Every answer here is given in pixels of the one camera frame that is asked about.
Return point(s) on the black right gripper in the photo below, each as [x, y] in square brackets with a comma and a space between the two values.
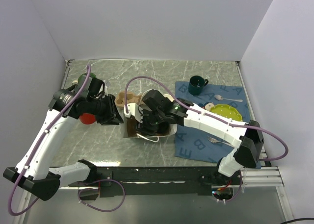
[143, 127]

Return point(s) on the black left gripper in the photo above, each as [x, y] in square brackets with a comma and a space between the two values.
[112, 116]

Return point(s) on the light blue paper bag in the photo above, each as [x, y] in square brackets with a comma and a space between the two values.
[150, 100]

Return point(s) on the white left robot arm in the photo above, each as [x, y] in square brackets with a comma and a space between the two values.
[34, 172]

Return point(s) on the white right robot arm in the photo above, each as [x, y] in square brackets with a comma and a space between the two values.
[161, 112]

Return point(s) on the red cup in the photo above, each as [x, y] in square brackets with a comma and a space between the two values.
[87, 119]

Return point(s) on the stacked brown paper cups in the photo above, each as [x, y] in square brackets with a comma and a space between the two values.
[169, 97]

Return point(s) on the white mug green inside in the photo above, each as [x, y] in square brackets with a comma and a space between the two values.
[82, 78]

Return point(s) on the blue letter print cloth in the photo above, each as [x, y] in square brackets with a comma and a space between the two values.
[193, 144]

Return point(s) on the dark green mug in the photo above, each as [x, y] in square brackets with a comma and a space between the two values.
[196, 85]

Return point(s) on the silver fork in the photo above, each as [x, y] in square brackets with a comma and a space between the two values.
[213, 140]

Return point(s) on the silver spoon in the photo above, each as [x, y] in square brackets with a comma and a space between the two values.
[220, 98]

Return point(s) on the green polka dot plate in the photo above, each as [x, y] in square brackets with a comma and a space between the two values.
[227, 111]

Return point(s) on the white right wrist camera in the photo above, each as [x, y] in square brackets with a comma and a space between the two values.
[132, 110]

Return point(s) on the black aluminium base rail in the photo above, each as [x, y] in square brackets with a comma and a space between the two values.
[176, 180]

